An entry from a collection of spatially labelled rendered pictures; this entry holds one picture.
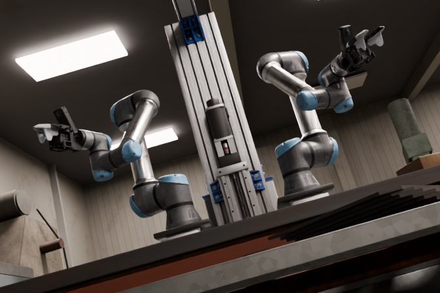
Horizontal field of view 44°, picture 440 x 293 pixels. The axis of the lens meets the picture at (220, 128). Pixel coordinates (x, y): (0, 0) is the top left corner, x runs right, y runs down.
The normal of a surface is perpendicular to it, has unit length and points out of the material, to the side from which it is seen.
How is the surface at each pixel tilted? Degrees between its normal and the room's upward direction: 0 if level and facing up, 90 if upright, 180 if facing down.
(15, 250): 64
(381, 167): 90
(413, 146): 90
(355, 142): 90
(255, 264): 90
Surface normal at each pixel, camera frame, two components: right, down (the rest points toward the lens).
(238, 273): -0.04, -0.31
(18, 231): -0.30, -0.64
